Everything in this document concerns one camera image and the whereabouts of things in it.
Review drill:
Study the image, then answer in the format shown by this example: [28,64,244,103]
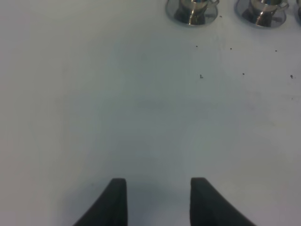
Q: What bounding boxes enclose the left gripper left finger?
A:
[75,178,128,226]

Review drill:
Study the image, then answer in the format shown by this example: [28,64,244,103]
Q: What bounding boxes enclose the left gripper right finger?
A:
[190,178,254,226]

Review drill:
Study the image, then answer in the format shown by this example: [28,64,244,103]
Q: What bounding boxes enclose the left stainless steel saucer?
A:
[165,0,220,27]

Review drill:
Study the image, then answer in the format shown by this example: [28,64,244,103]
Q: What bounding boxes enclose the left stainless steel teacup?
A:
[173,0,220,26]

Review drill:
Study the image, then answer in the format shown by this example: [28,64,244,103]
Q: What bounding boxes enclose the stainless steel teacup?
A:
[173,0,220,26]
[242,0,289,26]

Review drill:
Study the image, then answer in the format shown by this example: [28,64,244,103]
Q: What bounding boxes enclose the right stainless steel saucer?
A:
[233,0,288,30]

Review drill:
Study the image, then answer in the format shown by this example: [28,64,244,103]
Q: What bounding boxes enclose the right stainless steel teacup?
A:
[242,0,289,26]

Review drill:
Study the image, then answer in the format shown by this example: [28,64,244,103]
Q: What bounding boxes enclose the teapot stainless steel saucer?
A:
[293,1,301,26]

